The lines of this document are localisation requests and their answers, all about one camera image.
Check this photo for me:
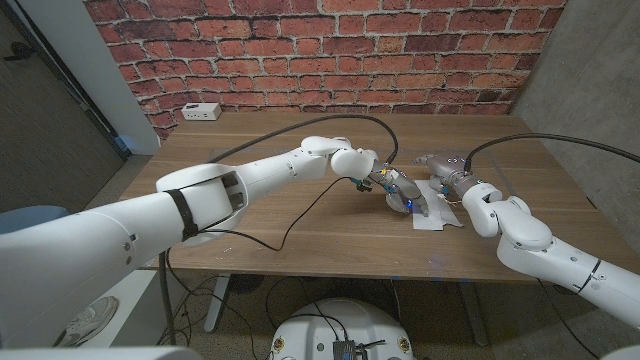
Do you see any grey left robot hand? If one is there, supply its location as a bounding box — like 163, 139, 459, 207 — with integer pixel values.
370, 163, 431, 218

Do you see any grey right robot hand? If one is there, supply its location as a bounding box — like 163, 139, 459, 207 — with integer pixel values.
412, 152, 484, 200

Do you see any white receipt paper strip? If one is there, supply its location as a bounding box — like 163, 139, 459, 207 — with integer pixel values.
411, 178, 464, 232

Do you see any grey metal table leg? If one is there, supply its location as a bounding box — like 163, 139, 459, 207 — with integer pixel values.
458, 281, 490, 347
203, 273, 232, 334

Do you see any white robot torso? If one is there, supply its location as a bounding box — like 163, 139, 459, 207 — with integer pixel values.
269, 298, 415, 360

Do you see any red brick printed backdrop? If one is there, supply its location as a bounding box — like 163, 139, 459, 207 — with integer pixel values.
82, 0, 569, 141

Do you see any small grey torso box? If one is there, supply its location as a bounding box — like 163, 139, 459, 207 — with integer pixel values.
332, 339, 357, 360

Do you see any white power strip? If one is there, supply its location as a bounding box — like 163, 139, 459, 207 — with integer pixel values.
180, 102, 223, 122

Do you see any grey white sneaker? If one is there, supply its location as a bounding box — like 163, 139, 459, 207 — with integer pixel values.
53, 295, 121, 349

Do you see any blue upholstered seat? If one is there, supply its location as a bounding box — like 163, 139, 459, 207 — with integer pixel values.
0, 205, 70, 235

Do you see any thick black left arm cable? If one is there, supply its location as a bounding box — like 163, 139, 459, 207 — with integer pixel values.
158, 113, 400, 347

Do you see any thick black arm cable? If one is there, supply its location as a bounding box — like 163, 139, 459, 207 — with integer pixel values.
158, 113, 400, 347
462, 132, 640, 174

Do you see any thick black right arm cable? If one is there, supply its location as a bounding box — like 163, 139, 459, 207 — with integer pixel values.
462, 132, 640, 174

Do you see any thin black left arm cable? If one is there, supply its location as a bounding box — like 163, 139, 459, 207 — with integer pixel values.
198, 175, 362, 253

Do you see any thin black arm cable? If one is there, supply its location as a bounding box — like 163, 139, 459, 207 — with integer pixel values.
198, 175, 362, 253
536, 278, 602, 360

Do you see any black floor cable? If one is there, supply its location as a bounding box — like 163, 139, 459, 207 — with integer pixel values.
263, 275, 351, 344

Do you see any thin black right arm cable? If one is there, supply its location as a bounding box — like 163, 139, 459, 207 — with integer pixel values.
536, 278, 602, 360

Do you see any black arm strap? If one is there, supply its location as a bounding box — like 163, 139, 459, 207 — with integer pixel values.
164, 188, 201, 243

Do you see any black door handle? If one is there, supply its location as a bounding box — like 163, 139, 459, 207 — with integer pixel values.
2, 40, 34, 62

